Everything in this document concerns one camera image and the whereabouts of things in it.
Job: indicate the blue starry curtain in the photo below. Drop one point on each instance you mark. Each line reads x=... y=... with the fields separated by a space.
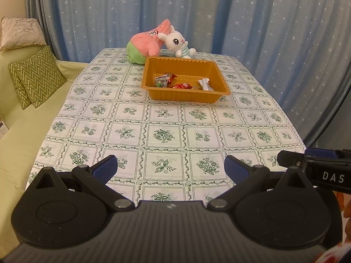
x=246 y=19

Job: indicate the orange plastic tray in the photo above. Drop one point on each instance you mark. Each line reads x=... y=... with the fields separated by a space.
x=181 y=96

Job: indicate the pink star plush toy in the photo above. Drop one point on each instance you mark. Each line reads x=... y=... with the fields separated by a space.
x=145 y=42

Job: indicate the small red candy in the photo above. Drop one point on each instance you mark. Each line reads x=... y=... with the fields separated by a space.
x=171 y=77

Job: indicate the white rabbit plush toy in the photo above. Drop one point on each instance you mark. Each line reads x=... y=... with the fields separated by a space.
x=177 y=42

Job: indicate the light green sofa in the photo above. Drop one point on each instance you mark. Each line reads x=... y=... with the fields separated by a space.
x=27 y=142

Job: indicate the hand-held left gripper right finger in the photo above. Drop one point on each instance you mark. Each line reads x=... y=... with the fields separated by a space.
x=235 y=167

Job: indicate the green candy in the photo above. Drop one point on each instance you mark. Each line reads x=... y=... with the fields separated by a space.
x=160 y=83

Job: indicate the printed paper card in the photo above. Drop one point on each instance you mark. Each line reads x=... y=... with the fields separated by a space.
x=2 y=127

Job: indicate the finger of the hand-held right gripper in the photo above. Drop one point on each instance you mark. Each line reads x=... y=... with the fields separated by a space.
x=323 y=153
x=292 y=159

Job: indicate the red packet with white print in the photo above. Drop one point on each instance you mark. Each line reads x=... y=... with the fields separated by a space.
x=185 y=86

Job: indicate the green zigzag cushion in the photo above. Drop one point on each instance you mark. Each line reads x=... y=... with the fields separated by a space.
x=17 y=87
x=41 y=76

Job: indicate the person's right hand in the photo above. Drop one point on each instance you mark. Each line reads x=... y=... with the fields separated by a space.
x=347 y=219

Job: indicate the beige pillow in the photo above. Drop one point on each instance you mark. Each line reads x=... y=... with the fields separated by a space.
x=20 y=33

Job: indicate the silver foil wrapper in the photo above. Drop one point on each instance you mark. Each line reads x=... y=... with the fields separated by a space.
x=205 y=84

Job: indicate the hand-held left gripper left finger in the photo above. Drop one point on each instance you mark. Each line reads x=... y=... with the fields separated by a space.
x=105 y=165

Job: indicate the green floral patterned tablecloth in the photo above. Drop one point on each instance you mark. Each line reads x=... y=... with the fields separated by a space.
x=109 y=120

